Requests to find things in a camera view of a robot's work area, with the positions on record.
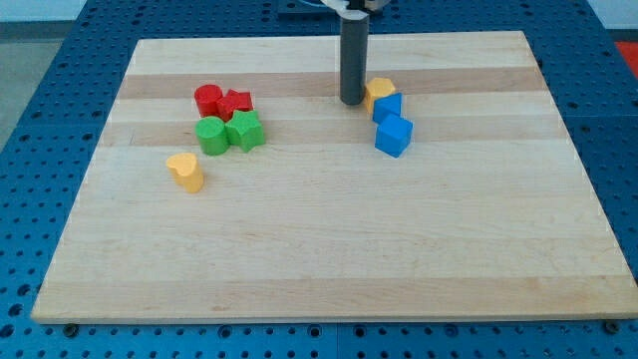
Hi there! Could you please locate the yellow heart block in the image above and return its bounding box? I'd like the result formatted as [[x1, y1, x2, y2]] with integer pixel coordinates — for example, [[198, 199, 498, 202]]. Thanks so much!
[[165, 153, 204, 193]]

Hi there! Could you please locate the blue cube block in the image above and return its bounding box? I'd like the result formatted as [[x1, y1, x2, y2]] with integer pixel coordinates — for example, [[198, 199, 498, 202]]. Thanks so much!
[[375, 114, 414, 158]]

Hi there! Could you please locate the light wooden board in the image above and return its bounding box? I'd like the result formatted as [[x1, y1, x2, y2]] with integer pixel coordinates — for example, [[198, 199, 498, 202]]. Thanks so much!
[[32, 31, 637, 324]]

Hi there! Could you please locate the green star block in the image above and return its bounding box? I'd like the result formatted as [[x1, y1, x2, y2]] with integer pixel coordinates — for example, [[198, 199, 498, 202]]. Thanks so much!
[[225, 110, 265, 153]]

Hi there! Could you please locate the blue triangular block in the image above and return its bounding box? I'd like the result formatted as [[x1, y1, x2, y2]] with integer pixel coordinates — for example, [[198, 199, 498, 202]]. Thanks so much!
[[372, 93, 403, 125]]

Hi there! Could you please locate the yellow hexagon block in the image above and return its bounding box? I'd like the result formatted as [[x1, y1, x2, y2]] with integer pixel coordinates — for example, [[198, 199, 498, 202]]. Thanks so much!
[[364, 78, 396, 115]]

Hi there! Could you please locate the green cylinder block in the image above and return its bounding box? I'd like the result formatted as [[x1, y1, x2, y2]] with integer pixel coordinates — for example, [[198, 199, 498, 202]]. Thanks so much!
[[194, 116, 229, 156]]

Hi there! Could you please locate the red star block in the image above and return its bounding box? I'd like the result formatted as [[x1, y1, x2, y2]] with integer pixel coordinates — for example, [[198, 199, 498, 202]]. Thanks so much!
[[216, 90, 253, 122]]

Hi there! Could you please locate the red cylinder block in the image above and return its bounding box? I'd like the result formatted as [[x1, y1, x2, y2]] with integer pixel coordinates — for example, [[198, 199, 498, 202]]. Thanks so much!
[[193, 84, 223, 118]]

